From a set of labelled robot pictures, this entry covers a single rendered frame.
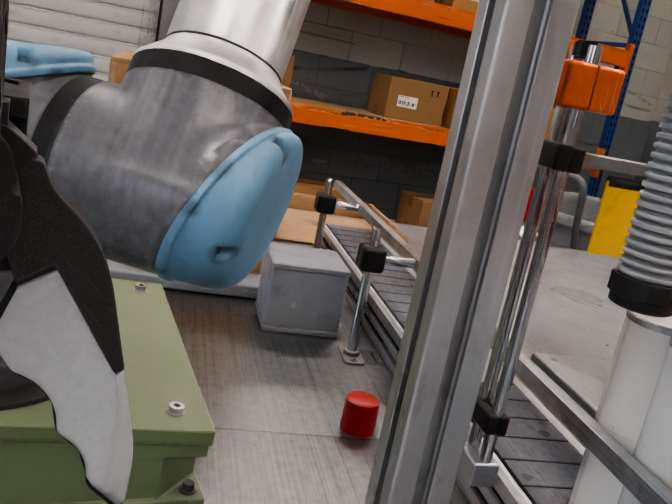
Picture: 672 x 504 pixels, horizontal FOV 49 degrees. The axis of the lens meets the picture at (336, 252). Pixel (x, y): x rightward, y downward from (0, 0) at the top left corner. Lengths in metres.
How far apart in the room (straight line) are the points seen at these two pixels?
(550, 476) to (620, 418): 0.12
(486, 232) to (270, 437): 0.31
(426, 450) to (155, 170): 0.26
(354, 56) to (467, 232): 4.83
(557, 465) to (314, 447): 0.21
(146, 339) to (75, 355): 0.43
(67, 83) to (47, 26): 4.23
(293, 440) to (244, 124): 0.33
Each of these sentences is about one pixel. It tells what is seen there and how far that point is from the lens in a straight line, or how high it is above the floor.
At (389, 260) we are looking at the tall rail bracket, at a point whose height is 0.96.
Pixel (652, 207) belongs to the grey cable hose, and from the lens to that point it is 0.38.
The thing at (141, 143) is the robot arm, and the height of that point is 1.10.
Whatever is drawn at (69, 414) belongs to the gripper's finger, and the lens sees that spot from 0.25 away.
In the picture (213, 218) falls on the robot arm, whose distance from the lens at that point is 0.45.
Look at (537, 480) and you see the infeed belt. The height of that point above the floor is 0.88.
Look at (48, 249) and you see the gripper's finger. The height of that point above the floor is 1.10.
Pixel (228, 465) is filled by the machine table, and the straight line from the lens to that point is 0.64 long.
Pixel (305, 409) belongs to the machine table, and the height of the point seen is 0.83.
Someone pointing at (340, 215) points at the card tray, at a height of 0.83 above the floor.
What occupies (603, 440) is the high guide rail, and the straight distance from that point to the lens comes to 0.53.
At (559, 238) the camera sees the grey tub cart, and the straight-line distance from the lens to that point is 2.85.
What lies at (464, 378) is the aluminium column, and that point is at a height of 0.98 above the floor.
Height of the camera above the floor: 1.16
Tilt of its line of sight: 14 degrees down
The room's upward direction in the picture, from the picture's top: 11 degrees clockwise
